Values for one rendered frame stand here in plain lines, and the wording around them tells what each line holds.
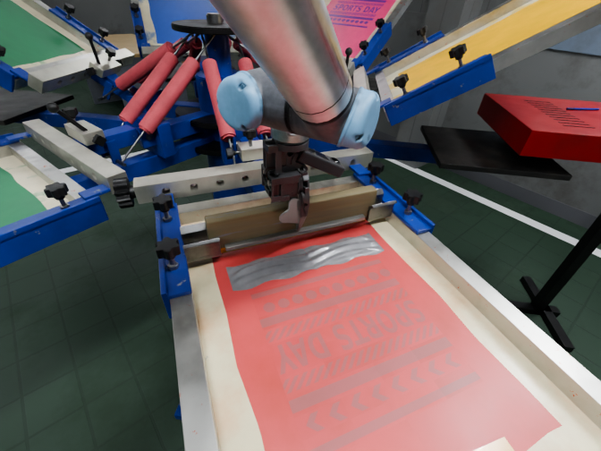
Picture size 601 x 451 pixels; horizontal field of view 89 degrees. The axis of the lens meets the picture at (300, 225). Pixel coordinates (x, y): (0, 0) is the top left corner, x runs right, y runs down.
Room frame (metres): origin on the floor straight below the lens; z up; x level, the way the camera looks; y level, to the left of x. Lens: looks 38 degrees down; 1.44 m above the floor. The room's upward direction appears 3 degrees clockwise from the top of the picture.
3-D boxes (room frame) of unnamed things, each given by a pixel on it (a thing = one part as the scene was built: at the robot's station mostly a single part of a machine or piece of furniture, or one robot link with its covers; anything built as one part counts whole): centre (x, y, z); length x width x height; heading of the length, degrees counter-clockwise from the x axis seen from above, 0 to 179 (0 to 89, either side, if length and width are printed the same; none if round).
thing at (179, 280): (0.49, 0.27, 0.98); 0.30 x 0.05 x 0.07; 24
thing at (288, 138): (0.57, 0.03, 1.23); 0.08 x 0.08 x 0.05
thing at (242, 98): (0.47, 0.06, 1.31); 0.11 x 0.11 x 0.08; 61
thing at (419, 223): (0.72, -0.23, 0.98); 0.30 x 0.05 x 0.07; 24
